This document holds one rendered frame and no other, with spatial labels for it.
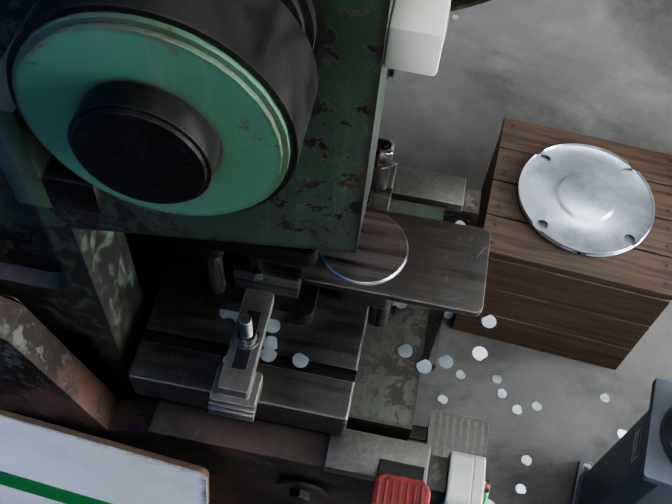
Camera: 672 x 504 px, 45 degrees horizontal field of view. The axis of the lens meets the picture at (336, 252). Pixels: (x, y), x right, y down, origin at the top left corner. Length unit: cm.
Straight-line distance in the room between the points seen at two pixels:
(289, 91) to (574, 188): 137
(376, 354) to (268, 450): 21
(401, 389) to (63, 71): 79
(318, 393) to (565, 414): 95
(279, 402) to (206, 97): 67
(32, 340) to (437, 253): 54
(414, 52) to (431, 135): 173
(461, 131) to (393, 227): 122
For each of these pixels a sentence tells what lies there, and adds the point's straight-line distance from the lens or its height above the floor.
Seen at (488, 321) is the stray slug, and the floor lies 65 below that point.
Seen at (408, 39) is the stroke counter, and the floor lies 133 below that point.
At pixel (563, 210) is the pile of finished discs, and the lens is 178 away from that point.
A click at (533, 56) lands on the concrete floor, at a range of 262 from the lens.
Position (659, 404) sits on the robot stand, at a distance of 151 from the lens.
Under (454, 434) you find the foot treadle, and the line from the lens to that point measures 169.
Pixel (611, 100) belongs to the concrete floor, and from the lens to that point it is 257.
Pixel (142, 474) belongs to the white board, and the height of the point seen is 54.
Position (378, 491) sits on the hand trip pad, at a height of 76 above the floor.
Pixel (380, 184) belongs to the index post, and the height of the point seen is 72.
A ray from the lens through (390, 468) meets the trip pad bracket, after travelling 108.
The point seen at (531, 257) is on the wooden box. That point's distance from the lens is 170.
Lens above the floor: 172
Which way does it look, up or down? 57 degrees down
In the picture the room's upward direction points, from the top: 6 degrees clockwise
